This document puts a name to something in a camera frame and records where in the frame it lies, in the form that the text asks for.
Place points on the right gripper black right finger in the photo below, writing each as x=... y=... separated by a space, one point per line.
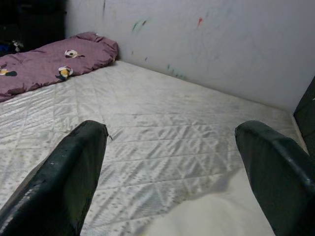
x=283 y=184

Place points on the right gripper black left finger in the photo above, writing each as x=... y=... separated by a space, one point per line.
x=56 y=186

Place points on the black tufted headboard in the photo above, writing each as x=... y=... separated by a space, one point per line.
x=306 y=115

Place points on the pink cartoon print blanket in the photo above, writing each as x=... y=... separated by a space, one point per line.
x=49 y=66

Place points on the white quilted mattress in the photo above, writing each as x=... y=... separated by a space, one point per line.
x=160 y=123

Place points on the black bag white print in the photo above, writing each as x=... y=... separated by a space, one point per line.
x=17 y=45

